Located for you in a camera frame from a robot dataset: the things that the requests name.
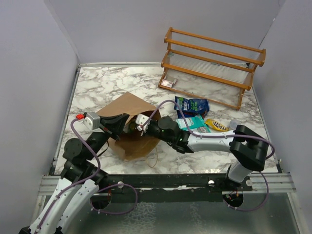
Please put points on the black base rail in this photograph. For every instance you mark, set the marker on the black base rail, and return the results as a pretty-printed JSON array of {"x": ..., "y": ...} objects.
[{"x": 153, "y": 188}]

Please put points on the green yellow snack bag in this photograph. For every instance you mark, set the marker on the green yellow snack bag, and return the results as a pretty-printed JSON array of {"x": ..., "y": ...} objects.
[{"x": 130, "y": 126}]

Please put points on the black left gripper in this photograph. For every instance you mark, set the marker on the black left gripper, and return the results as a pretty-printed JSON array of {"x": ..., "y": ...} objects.
[{"x": 114, "y": 124}]

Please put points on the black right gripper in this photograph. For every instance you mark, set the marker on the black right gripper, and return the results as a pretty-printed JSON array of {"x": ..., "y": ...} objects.
[{"x": 148, "y": 127}]

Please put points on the brown paper bag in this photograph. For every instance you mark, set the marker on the brown paper bag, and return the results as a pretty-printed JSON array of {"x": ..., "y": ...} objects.
[{"x": 133, "y": 145}]

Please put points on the small clear plastic cup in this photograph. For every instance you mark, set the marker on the small clear plastic cup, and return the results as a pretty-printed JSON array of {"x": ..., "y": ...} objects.
[{"x": 234, "y": 123}]

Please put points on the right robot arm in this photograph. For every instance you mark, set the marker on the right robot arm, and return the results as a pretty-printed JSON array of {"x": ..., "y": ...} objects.
[{"x": 249, "y": 148}]

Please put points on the yellow candy packet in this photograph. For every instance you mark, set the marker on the yellow candy packet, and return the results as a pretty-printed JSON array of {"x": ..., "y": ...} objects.
[{"x": 215, "y": 125}]

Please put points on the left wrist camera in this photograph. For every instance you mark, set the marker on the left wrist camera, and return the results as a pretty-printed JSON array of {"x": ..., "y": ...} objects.
[{"x": 91, "y": 121}]

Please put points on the small red white box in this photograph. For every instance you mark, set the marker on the small red white box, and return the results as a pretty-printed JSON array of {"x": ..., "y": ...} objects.
[{"x": 169, "y": 82}]

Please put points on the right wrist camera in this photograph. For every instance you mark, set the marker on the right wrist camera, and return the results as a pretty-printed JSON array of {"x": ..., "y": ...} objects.
[{"x": 142, "y": 122}]

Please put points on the dark blue chips bag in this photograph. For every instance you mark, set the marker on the dark blue chips bag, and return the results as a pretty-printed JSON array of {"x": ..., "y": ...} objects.
[{"x": 188, "y": 113}]

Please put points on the green snack packet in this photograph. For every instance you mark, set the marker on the green snack packet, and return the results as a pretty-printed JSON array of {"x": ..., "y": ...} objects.
[{"x": 196, "y": 124}]

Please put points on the blue Bonk snack bag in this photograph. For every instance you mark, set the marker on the blue Bonk snack bag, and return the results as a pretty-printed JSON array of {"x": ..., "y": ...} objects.
[{"x": 192, "y": 105}]

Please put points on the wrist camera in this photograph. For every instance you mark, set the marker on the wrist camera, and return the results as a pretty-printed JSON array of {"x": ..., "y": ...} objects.
[
  {"x": 142, "y": 122},
  {"x": 91, "y": 121}
]

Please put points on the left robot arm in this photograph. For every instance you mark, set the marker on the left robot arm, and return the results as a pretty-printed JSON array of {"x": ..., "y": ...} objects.
[{"x": 79, "y": 179}]

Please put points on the orange wooden shelf rack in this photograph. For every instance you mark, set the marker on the orange wooden shelf rack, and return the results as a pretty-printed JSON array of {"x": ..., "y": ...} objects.
[{"x": 213, "y": 69}]

